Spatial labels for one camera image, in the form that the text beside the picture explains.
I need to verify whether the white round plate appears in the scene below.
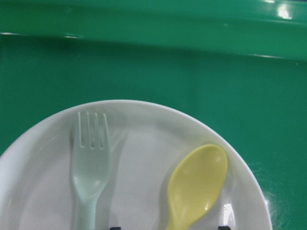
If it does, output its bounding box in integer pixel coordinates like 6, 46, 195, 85
0, 100, 272, 230

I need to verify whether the yellow plastic spoon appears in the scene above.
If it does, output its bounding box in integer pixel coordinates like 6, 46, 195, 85
167, 144, 228, 230

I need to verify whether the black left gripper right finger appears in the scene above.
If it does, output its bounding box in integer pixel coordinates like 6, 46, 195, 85
218, 226, 231, 230

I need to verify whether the green plastic tray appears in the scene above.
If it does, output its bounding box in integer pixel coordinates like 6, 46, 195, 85
0, 0, 307, 230

